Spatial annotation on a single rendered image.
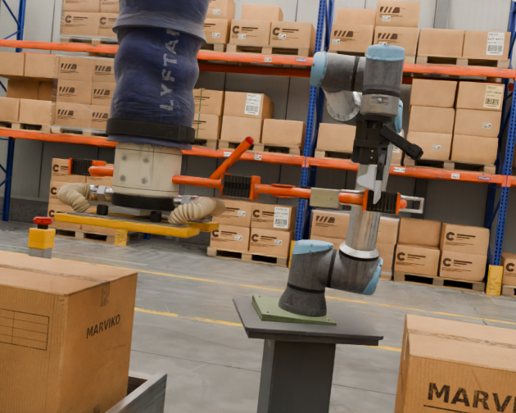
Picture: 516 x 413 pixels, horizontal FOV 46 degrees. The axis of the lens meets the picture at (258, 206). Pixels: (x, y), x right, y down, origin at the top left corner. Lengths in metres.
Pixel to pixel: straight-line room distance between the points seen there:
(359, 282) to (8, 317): 1.25
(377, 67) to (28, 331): 1.04
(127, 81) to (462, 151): 7.44
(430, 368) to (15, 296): 0.97
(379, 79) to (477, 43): 7.47
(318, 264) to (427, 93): 6.62
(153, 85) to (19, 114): 9.00
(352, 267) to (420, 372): 1.00
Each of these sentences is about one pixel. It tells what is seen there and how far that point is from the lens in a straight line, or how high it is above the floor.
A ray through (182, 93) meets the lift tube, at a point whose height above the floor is 1.45.
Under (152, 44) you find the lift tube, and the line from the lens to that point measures 1.52.
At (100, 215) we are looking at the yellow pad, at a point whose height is 1.14.
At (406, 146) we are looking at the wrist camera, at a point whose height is 1.38.
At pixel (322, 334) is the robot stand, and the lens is 2.17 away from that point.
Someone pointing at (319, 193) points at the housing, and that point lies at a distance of 1.46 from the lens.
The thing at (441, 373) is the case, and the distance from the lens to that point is 1.32.
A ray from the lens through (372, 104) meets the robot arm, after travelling 1.46.
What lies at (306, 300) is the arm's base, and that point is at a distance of 2.30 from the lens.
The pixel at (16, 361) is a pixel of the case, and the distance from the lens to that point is 1.62.
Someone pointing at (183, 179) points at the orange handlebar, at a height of 1.24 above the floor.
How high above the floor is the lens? 1.27
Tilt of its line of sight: 3 degrees down
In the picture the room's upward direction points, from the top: 6 degrees clockwise
